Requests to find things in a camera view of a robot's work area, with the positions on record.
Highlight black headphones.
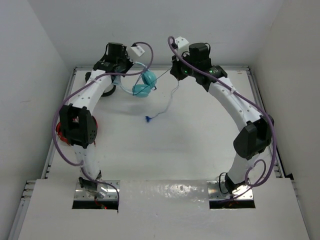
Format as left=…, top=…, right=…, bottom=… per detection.
left=85, top=71, right=116, bottom=97

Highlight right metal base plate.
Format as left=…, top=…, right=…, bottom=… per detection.
left=206, top=179, right=255, bottom=201

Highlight blue headphone cable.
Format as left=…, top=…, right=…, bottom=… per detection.
left=133, top=65, right=181, bottom=124

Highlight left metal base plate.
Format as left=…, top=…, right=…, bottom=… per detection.
left=73, top=181, right=119, bottom=201

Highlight teal cat-ear headphones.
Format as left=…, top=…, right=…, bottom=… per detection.
left=113, top=61, right=157, bottom=98

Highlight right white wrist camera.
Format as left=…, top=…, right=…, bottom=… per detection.
left=172, top=36, right=190, bottom=55

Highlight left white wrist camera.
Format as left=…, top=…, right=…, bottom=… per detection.
left=127, top=45, right=145, bottom=59

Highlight metal base plate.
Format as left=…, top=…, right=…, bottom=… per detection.
left=73, top=181, right=119, bottom=201
left=206, top=179, right=255, bottom=201

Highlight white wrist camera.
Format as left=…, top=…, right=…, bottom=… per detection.
left=127, top=45, right=145, bottom=59
left=172, top=36, right=190, bottom=55

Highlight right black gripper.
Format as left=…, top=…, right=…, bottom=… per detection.
left=170, top=50, right=198, bottom=81

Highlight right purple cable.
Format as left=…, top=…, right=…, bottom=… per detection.
left=167, top=36, right=277, bottom=200

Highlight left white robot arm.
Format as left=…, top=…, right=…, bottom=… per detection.
left=59, top=42, right=133, bottom=193

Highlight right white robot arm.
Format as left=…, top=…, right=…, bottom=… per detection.
left=169, top=40, right=274, bottom=195

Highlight red headphones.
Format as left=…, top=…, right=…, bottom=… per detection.
left=55, top=117, right=99, bottom=147

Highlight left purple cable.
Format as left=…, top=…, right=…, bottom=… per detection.
left=53, top=41, right=154, bottom=201

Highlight purple cable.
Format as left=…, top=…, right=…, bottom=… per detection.
left=167, top=36, right=277, bottom=200
left=53, top=41, right=154, bottom=201

